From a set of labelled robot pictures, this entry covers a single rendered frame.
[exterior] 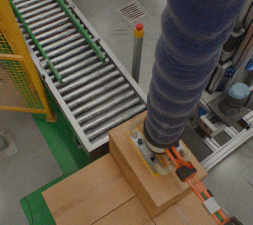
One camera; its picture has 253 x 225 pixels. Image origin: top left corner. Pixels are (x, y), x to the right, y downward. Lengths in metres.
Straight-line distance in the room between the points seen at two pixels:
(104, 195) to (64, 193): 0.30
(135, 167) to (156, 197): 0.23
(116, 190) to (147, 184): 0.45
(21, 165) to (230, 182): 2.02
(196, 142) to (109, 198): 1.06
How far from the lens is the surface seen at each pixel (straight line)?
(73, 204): 2.32
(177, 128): 1.48
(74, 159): 3.00
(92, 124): 2.52
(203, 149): 2.90
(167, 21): 0.95
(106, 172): 2.36
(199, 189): 1.71
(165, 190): 1.93
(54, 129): 3.17
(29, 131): 3.23
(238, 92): 1.97
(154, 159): 1.81
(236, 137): 3.03
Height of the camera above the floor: 2.79
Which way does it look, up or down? 59 degrees down
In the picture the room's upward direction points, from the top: 2 degrees clockwise
